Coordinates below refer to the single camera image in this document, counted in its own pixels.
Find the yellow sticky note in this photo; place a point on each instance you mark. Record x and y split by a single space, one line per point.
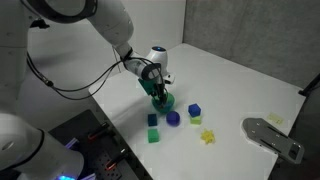
275 118

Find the black pole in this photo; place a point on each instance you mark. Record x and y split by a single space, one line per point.
310 86

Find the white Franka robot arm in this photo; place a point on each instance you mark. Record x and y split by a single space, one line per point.
110 20

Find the yellow star toy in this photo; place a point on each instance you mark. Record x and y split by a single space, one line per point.
208 136

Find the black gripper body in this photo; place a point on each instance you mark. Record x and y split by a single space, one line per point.
157 85

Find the grey metal plate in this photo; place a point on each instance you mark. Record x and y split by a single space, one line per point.
266 136

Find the red black clamp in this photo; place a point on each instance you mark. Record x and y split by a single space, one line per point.
115 160
98 131

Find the green cube toy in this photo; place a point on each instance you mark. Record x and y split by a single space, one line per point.
153 136

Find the lime green block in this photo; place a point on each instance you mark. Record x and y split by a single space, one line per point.
196 121

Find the dark blue cube toy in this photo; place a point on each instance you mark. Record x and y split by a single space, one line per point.
152 120

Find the black breadboard base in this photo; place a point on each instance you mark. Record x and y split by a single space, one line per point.
83 133

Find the dark blue teal toy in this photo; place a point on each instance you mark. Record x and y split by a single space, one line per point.
167 107

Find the green cylinder block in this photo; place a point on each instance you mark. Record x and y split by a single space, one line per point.
170 99

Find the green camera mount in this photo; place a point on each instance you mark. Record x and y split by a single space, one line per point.
146 87

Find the purple round block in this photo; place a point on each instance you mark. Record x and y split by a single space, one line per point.
173 118

